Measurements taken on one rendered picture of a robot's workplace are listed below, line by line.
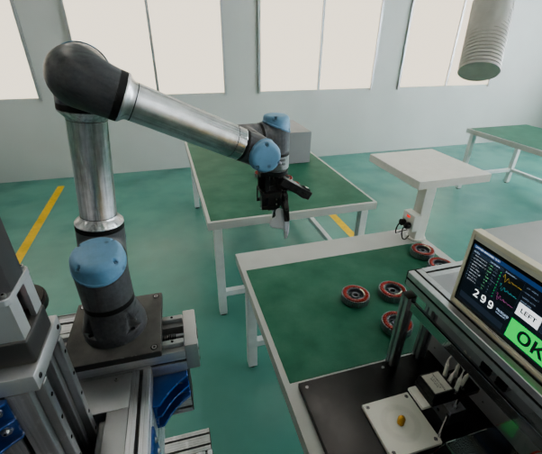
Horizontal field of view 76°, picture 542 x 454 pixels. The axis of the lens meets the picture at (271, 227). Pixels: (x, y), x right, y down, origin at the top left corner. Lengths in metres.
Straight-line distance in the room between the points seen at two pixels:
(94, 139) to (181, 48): 4.10
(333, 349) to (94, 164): 0.93
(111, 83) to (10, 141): 4.69
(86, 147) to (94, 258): 0.25
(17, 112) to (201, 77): 2.20
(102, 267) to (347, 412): 0.76
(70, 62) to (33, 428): 0.62
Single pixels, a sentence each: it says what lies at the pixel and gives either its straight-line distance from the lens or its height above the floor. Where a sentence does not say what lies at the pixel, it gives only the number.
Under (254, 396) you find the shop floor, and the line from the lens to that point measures 2.07.
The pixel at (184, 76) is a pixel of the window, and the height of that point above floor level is 1.21.
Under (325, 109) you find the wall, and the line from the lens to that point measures 5.52.
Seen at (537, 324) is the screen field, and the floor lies 1.22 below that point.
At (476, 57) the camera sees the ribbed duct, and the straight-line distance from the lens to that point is 1.78.
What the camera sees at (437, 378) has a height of 0.92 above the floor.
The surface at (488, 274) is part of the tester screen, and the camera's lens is 0.90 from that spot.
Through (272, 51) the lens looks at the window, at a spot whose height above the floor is 1.49.
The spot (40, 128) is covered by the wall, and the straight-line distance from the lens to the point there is 5.24.
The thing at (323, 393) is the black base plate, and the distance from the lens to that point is 1.15.
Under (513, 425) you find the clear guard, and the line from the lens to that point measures 0.87.
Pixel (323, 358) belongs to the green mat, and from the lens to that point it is 1.26.
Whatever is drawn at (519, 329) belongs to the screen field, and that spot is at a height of 1.18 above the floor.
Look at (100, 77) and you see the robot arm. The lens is 0.73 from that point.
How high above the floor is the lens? 1.70
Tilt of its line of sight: 29 degrees down
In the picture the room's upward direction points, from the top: 1 degrees clockwise
